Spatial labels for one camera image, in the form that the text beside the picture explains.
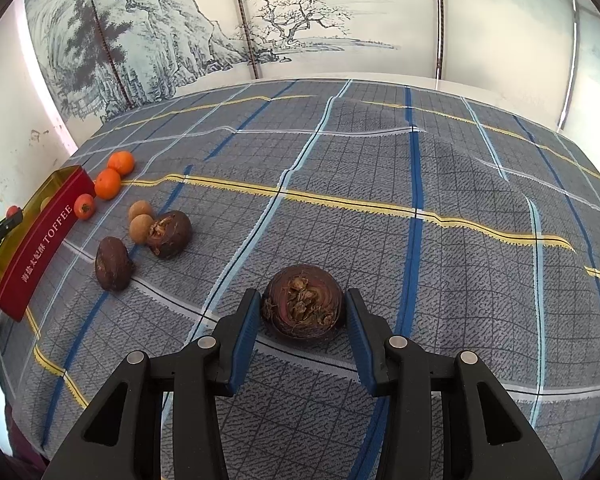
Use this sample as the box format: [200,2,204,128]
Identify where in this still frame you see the brown taro with fibrous top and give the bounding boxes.
[146,210,193,260]

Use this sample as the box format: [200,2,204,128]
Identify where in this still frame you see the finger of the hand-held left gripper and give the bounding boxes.
[0,211,25,257]

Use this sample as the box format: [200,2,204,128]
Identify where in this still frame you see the orange tangerine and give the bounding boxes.
[94,168,123,200]
[107,151,136,177]

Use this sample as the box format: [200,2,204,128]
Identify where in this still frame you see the ink landscape wall mural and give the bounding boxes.
[24,0,401,123]

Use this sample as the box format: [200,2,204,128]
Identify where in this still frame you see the red candy box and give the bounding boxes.
[0,165,97,323]

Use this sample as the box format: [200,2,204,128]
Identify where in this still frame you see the grey plaid blanket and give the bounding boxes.
[0,77,600,480]

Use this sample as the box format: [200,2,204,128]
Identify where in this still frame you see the smooth oval brown taro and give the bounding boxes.
[94,236,135,292]

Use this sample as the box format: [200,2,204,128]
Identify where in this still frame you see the large brown taro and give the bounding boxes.
[261,264,346,345]

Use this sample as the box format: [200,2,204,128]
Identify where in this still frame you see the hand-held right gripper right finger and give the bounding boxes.
[344,287,563,480]

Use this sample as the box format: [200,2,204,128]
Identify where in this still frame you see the small red-orange persimmon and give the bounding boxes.
[74,193,96,221]

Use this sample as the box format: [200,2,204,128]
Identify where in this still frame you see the tan longan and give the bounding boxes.
[129,214,155,242]
[128,200,155,223]

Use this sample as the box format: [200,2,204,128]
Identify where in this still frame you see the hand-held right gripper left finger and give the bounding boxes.
[42,288,263,480]

